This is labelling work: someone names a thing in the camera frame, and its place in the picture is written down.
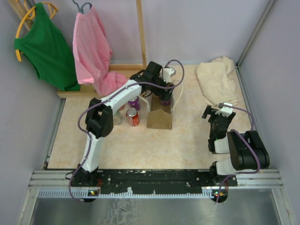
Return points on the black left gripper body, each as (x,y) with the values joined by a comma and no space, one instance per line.
(161,93)

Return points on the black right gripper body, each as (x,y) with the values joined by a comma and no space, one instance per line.
(212,119)

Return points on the purple Fanta can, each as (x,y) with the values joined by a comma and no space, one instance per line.
(165,102)
(134,103)

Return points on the green cap glass bottle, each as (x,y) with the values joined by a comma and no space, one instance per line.
(117,118)

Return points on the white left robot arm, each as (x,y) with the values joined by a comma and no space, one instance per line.
(99,115)

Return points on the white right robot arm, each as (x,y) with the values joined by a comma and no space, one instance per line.
(247,153)

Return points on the burlap canvas tote bag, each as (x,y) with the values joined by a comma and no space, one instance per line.
(158,116)

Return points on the wooden clothes rack base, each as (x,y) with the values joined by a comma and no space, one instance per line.
(88,91)

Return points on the cream folded cloth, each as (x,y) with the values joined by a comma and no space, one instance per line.
(215,83)

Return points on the pink t-shirt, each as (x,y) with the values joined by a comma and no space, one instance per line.
(92,54)

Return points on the grey clothes hanger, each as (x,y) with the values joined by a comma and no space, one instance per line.
(81,8)

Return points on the green tank top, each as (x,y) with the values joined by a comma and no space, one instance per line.
(44,45)

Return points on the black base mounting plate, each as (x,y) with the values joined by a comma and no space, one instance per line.
(145,182)

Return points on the yellow clothes hanger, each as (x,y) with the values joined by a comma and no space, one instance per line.
(30,15)

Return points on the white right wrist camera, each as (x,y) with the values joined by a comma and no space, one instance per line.
(225,109)

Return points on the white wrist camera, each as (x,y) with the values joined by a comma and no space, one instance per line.
(167,73)
(225,109)

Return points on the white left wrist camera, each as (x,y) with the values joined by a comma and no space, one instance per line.
(167,73)

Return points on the aluminium frame rail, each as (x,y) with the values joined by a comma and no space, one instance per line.
(57,183)

